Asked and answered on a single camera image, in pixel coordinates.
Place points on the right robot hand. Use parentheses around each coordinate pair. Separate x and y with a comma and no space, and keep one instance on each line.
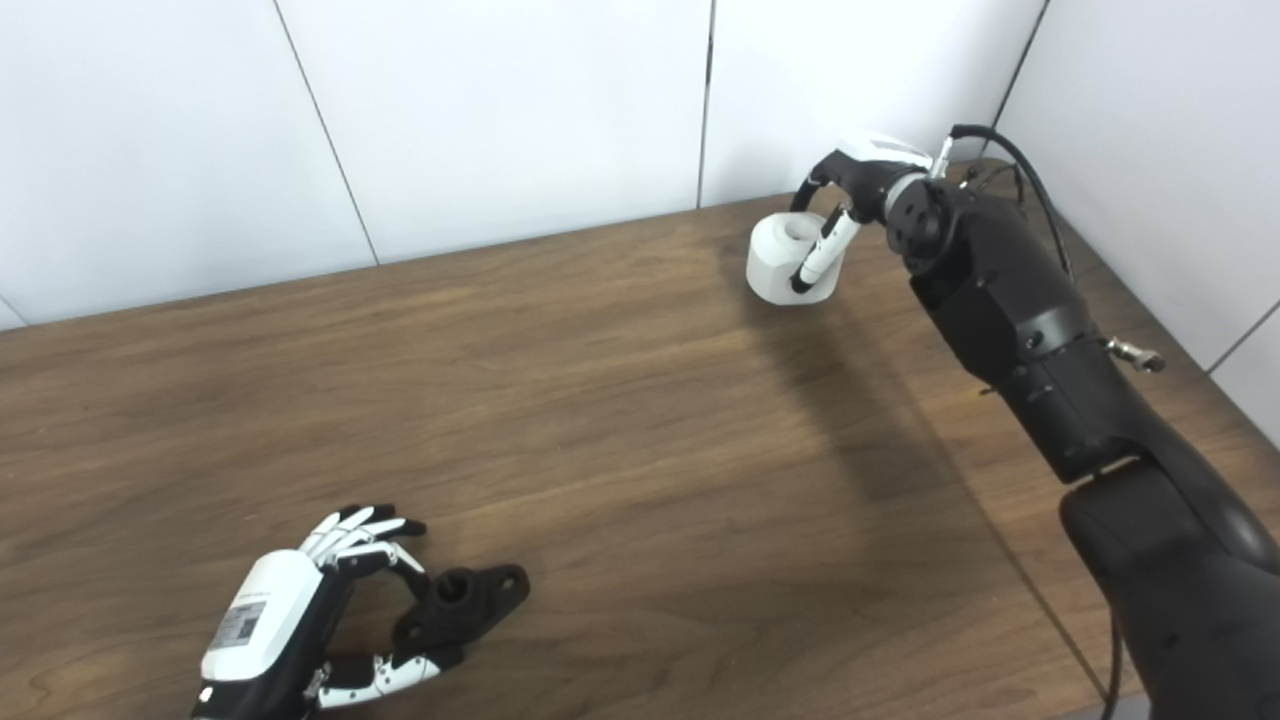
(870,170)

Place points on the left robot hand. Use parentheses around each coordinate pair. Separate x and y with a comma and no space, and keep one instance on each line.
(265,620)

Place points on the round white piece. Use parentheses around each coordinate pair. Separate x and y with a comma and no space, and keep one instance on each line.
(775,265)

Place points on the black holder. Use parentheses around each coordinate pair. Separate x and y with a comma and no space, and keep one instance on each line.
(465,600)

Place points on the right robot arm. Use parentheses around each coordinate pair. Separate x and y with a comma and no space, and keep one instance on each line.
(1030,320)

